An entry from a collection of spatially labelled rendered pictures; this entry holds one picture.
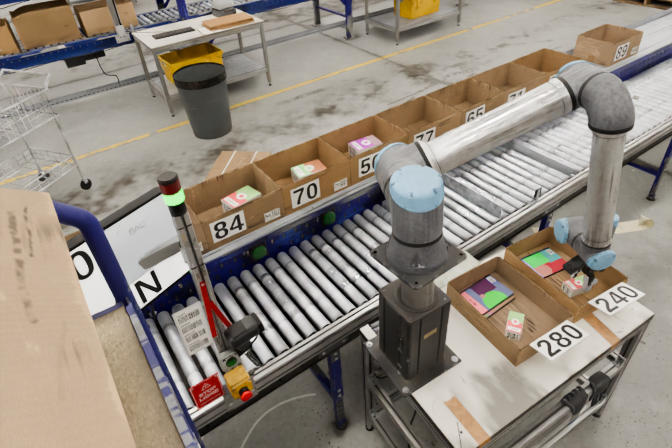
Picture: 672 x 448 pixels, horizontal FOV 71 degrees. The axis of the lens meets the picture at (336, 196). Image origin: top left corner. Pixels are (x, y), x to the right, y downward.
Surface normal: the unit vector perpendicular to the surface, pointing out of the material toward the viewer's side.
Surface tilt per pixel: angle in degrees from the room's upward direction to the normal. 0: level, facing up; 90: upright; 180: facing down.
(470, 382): 0
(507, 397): 0
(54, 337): 34
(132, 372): 0
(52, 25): 90
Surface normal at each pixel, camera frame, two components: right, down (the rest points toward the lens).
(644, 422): -0.06, -0.80
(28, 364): 0.41, -0.88
